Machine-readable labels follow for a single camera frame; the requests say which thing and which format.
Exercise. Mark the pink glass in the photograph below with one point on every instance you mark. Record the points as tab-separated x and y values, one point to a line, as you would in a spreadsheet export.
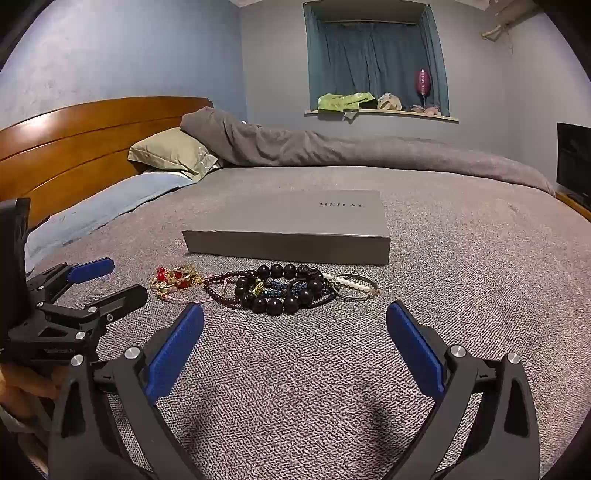
422	79

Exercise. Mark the grey box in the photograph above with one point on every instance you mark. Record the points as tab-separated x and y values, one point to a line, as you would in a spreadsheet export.
286	217

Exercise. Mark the wooden windowsill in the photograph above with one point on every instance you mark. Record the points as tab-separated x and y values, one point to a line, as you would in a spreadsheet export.
415	115

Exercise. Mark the blue pillow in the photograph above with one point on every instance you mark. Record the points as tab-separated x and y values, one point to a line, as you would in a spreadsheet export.
101	203

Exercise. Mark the grey paper tag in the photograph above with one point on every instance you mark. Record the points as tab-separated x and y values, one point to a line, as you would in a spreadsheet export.
351	115

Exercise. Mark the grey duvet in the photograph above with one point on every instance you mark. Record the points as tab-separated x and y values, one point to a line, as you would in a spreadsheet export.
369	157

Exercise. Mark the black television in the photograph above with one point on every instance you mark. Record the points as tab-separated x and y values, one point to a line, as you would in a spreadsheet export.
575	161

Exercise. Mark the beige cloth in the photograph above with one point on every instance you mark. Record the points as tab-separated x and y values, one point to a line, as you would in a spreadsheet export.
388	101

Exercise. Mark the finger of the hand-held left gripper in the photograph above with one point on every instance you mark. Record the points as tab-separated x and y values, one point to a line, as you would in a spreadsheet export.
92	270
124	297

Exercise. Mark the wooden headboard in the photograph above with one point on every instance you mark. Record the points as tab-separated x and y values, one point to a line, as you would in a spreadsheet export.
69	152

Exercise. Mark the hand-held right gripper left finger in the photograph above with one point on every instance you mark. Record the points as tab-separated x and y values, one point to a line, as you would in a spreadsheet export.
178	350

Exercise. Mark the green cloth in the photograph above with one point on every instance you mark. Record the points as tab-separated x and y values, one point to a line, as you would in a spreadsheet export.
341	101

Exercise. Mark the pink soft items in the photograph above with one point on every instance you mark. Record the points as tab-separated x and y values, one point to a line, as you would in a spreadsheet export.
427	110

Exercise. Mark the person's left hand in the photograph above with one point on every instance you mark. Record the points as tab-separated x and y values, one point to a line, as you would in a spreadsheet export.
27	385

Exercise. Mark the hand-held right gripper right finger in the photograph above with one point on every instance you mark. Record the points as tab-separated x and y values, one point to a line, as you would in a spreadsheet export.
415	344

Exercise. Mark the silver bangle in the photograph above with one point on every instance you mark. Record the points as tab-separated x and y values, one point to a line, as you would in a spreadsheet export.
355	299

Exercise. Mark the wooden television stand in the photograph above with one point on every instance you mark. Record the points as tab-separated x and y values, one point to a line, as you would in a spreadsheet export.
575	203

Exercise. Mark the green pillow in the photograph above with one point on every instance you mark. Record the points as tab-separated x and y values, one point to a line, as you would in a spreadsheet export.
171	152

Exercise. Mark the grey bed blanket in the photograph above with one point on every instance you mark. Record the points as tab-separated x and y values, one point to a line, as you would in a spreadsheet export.
295	392

